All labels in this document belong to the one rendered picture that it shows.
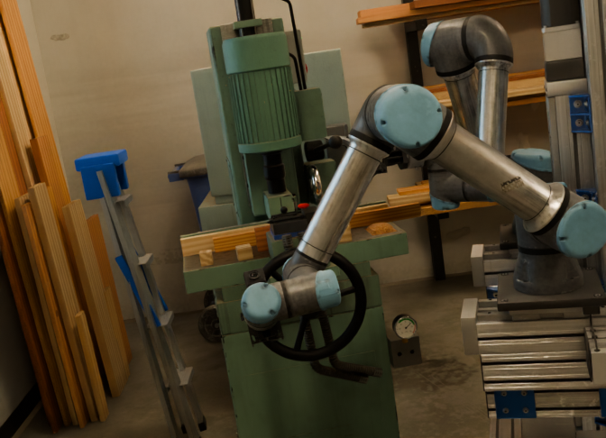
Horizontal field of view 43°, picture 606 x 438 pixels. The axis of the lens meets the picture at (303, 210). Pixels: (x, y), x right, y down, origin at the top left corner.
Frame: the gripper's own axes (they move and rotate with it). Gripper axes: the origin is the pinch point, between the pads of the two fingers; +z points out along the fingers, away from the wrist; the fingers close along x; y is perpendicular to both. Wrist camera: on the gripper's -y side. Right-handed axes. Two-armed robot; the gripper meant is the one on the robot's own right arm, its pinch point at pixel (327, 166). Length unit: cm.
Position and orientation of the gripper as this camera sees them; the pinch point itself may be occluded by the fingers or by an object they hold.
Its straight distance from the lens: 202.7
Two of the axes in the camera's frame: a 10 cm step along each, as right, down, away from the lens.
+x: 1.4, 9.9, 0.8
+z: -9.8, 1.5, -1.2
